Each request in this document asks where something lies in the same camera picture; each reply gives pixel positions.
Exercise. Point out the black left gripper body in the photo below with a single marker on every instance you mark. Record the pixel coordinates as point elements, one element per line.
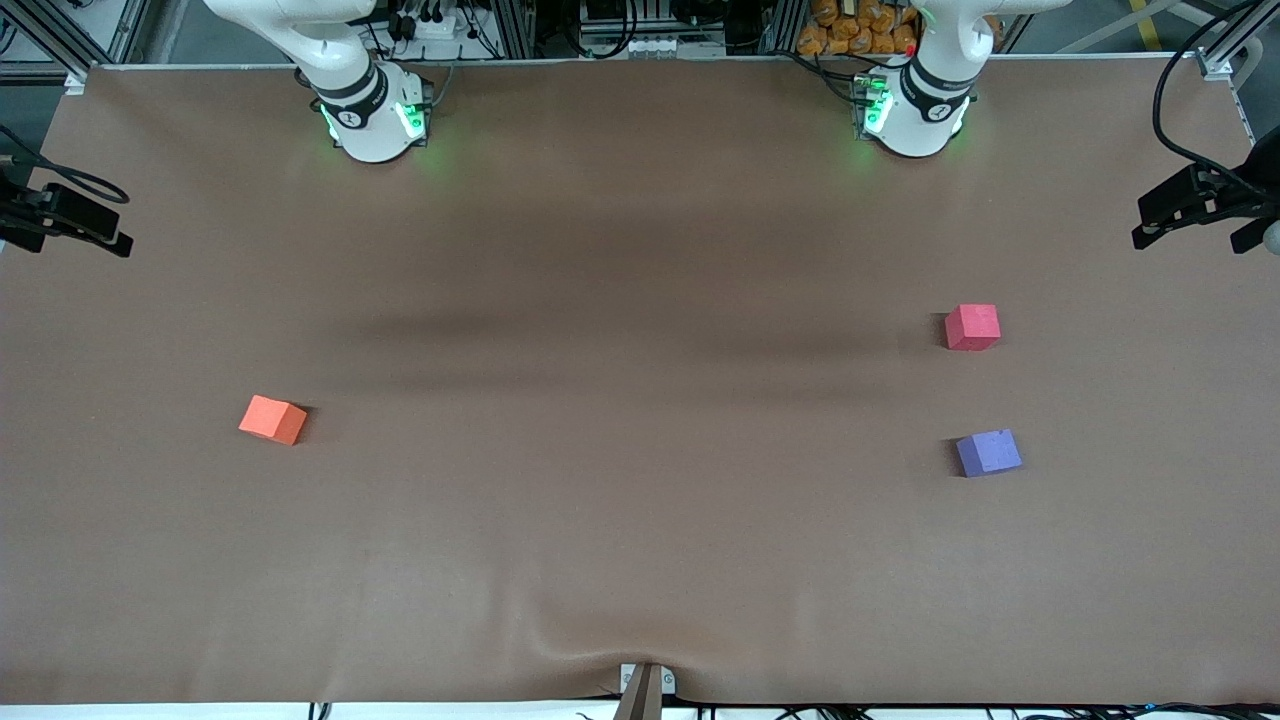
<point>1243,195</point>

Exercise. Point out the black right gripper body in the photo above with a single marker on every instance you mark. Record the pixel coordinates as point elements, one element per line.
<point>22,213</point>

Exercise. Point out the orange foam block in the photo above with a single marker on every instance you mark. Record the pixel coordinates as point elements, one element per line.
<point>272,418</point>

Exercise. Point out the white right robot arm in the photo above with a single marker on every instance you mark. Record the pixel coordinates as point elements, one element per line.
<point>368,130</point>

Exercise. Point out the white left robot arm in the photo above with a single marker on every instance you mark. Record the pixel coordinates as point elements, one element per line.
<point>925,120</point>

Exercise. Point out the red foam block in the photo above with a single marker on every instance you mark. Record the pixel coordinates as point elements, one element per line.
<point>972,326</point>

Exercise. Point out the purple foam block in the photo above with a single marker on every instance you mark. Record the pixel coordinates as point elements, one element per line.
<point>988,452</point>

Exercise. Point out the pile of orange items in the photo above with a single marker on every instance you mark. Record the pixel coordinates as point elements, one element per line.
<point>850,30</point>

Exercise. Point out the white power strip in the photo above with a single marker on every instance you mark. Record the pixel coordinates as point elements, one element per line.
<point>432,26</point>

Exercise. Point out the brown table mat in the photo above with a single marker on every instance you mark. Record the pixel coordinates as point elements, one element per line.
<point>640,520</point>

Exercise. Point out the aluminium frame profile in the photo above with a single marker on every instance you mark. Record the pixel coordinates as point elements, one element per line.
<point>1225,45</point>
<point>60,45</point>

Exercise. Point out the metal bracket with brown post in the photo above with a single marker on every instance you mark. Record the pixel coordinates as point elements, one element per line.
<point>645,690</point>

